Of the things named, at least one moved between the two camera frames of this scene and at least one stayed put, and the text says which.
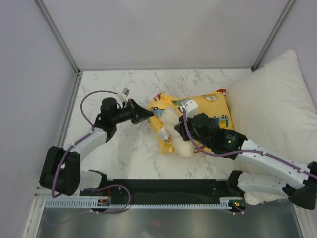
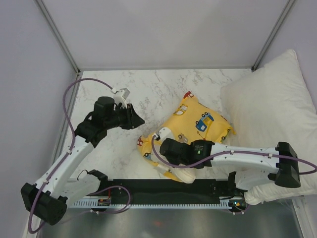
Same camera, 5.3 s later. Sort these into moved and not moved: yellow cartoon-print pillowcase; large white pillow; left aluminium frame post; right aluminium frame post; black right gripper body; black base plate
Moved: yellow cartoon-print pillowcase; black right gripper body
Not moved: right aluminium frame post; black base plate; left aluminium frame post; large white pillow
